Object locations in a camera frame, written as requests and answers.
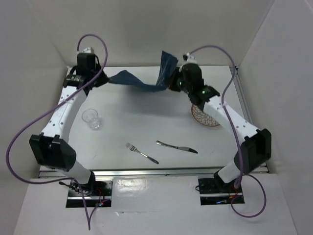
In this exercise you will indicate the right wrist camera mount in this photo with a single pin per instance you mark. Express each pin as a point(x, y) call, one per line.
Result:
point(188, 58)

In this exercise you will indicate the aluminium front rail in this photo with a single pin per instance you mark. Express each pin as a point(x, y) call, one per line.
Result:
point(148, 172)

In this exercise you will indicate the silver fork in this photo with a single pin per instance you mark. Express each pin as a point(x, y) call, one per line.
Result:
point(135, 150)

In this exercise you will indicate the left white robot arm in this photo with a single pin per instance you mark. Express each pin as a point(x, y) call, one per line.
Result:
point(50, 147)

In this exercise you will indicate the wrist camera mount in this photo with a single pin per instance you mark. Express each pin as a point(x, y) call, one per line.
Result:
point(88, 50)
point(188, 58)

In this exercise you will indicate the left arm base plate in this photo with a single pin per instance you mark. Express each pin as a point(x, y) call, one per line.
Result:
point(100, 196)

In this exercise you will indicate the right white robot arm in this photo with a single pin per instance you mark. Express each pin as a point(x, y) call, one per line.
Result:
point(212, 103)

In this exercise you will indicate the patterned ceramic plate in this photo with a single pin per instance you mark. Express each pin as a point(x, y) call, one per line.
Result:
point(203, 118)

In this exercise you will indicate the navy blue fish placemat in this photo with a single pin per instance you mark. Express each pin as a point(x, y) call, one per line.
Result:
point(148, 79)

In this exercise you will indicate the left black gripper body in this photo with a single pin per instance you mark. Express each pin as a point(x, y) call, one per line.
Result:
point(100, 80)

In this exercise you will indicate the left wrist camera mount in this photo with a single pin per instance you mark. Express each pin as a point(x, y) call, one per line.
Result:
point(88, 50)

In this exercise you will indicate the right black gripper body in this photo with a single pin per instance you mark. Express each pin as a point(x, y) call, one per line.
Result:
point(177, 83)

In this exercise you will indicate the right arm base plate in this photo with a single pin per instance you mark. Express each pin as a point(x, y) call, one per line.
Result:
point(213, 194)

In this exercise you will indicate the aluminium side rail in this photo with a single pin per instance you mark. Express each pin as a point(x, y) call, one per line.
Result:
point(247, 110)

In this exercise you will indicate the clear drinking glass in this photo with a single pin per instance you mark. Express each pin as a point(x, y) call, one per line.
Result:
point(91, 118)

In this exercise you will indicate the silver table knife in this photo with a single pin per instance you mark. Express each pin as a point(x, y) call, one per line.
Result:
point(182, 148)

